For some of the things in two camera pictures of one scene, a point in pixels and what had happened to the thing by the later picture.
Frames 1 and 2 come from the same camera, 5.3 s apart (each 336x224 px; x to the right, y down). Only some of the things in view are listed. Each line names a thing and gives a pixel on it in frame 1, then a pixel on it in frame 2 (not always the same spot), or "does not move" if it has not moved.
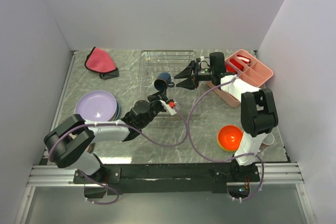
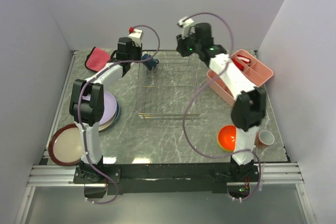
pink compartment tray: (255, 74) does not move
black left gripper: (158, 97) → (139, 49)
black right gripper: (186, 74) → (180, 45)
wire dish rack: (154, 63) does not move
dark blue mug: (164, 81) → (151, 63)
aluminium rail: (50, 176) does not move
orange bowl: (229, 138) does not move
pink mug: (269, 140) does not move
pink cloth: (100, 60) does not move
